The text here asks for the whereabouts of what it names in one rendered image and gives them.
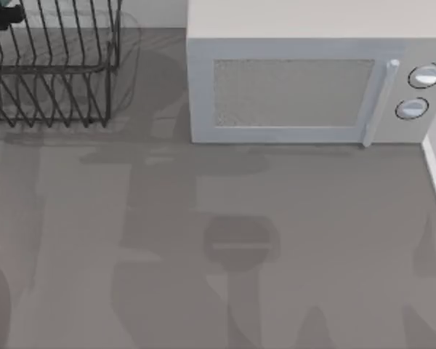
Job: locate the microwave oven door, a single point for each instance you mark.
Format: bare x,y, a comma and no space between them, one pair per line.
203,94

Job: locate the pale microwave oven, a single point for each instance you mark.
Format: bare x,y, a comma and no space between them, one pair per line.
312,22

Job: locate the small white microwave knob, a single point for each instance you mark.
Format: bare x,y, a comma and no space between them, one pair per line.
411,108

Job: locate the large white microwave knob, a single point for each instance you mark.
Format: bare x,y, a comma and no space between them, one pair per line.
425,75

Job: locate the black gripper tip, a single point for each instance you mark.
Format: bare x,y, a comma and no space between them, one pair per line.
1,16

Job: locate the teal object in rack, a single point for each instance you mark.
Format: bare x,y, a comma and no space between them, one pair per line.
3,3

